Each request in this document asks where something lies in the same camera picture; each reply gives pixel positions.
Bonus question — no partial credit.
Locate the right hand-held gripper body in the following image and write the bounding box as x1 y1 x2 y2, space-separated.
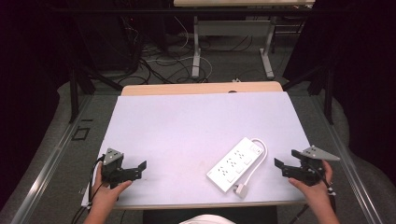
281 145 341 188

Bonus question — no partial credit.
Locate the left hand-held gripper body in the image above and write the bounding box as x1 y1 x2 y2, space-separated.
100 147 131 189

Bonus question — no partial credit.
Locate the person's right hand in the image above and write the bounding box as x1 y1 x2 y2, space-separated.
288 160 336 213

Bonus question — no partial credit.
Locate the person's left hand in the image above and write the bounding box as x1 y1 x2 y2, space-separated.
91 162 134 213

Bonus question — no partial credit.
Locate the white power strip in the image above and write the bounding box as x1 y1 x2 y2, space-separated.
205 136 265 194

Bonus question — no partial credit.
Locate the white power plug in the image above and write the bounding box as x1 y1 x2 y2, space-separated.
233 183 249 200

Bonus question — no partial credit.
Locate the white table mat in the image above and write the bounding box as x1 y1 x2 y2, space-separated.
81 91 312 208

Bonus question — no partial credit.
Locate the black metal stand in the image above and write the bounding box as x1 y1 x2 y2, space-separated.
281 63 335 125
68 66 124 124

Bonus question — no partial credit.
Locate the person's white clothing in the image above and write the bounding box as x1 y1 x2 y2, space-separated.
178 214 236 224

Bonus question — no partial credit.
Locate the white desk with metal legs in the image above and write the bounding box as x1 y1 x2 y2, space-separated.
173 0 317 80

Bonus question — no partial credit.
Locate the white power strip cable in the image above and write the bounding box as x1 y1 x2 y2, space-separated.
242 137 269 189

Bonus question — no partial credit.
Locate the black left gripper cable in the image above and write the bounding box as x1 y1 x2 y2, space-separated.
70 154 106 224

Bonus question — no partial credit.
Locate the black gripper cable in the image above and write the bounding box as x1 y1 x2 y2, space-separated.
70 154 106 224
288 203 311 224

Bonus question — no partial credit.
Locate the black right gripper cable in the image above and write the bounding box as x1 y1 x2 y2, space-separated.
288 203 311 224

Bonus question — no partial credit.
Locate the metal floor rail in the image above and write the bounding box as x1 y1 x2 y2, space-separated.
312 94 386 224
10 94 94 224

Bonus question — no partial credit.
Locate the black floor socket frame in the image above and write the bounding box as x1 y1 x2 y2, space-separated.
71 126 92 142

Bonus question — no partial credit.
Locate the bundle of black floor cables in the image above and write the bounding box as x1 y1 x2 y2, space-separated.
120 17 206 86

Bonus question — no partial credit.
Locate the white floor cable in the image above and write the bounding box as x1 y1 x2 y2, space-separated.
146 16 214 82

